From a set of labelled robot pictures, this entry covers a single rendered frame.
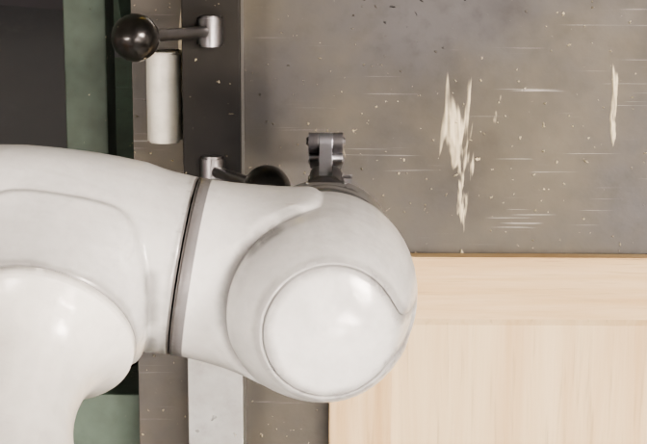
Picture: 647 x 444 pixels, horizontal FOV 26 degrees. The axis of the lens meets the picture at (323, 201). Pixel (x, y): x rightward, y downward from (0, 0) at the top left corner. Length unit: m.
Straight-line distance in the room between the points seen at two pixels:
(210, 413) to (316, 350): 0.58
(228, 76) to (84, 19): 0.18
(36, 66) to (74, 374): 3.16
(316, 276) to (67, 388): 0.14
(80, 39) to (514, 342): 0.49
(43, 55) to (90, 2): 2.58
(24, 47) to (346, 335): 3.28
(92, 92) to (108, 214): 0.59
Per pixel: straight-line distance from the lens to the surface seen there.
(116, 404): 1.37
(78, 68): 1.32
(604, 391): 1.32
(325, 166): 0.96
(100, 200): 0.75
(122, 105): 2.33
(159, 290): 0.75
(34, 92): 3.76
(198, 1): 1.20
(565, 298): 1.29
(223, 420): 1.28
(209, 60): 1.21
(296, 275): 0.70
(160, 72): 1.23
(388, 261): 0.72
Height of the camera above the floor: 2.16
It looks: 40 degrees down
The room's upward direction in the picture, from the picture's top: straight up
